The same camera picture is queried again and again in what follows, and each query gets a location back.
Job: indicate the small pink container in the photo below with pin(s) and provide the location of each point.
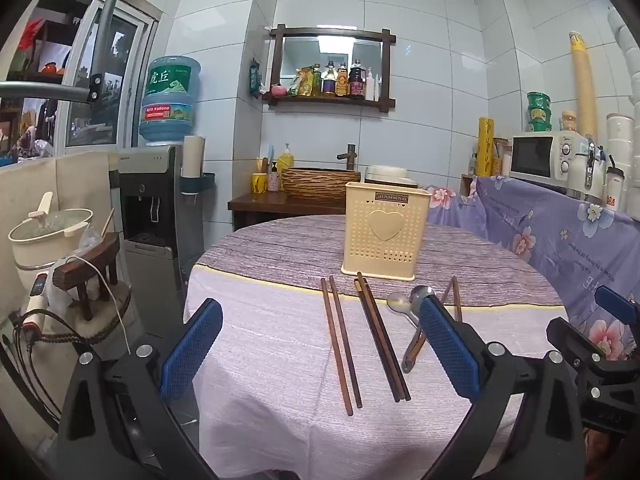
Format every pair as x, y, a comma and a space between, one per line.
278, 91

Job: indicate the stack of green noodle cups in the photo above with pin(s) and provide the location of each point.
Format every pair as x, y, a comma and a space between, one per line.
539, 112

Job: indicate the yellow cup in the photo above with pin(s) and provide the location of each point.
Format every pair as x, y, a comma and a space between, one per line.
258, 183

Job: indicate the white electric cooking pot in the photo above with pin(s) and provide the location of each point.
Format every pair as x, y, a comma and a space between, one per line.
50, 240

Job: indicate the tall stack of paper cups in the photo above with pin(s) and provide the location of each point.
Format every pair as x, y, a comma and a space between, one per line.
584, 85

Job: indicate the bronze faucet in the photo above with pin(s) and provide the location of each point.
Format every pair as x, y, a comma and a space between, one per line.
350, 155

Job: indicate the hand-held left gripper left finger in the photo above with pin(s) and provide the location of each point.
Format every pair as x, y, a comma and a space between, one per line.
192, 350

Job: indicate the green yellow packet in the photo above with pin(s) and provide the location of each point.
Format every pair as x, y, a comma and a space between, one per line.
305, 82

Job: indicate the yellow soap dispenser bottle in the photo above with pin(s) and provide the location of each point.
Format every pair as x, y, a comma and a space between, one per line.
285, 162

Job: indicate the white bottle with black cap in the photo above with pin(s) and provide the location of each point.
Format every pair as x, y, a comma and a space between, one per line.
615, 190

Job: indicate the wooden framed mirror shelf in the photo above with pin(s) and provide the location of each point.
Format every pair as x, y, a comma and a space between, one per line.
330, 102

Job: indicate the slim white bottle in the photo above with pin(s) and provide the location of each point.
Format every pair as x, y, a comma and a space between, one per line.
370, 87

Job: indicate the glass door with metal frame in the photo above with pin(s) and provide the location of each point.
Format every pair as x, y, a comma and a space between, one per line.
134, 60

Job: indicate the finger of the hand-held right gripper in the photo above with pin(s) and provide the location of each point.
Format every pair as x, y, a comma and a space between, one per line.
617, 304
567, 335

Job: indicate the cream plastic utensil holder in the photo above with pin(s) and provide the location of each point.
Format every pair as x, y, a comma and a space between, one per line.
385, 240

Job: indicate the sauce bottle with orange label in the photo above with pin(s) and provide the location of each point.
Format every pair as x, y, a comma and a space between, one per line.
342, 82

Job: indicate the metal spoon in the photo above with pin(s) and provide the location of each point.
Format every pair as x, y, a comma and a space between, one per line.
422, 293
400, 303

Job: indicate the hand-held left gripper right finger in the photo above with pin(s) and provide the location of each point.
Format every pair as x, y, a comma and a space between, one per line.
450, 350

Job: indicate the grey water dispenser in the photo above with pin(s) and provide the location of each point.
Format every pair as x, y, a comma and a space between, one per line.
150, 220

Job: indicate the dark wooden sink cabinet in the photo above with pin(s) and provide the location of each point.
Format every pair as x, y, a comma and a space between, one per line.
260, 207

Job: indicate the dark sauce bottle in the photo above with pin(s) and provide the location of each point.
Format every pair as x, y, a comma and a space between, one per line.
356, 82

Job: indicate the blue water jug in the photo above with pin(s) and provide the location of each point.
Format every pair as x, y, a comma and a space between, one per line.
167, 105

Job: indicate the yellow tube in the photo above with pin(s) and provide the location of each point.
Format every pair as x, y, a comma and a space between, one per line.
486, 147

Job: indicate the small lidded jar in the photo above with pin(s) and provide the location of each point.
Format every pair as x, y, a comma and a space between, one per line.
569, 121

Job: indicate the purple floral cloth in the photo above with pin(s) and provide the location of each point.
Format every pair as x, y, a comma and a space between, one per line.
540, 230

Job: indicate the white microwave oven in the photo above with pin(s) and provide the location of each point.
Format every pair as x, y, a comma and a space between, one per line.
532, 157

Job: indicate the green wall holder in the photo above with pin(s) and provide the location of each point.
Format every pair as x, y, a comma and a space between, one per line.
255, 77

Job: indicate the stacks of white cups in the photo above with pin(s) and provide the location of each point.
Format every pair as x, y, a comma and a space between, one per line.
622, 135

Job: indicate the small dark wooden stool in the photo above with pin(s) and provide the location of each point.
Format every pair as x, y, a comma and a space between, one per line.
87, 272

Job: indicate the woven pattern wash basin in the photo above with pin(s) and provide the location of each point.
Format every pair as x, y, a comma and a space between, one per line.
320, 185

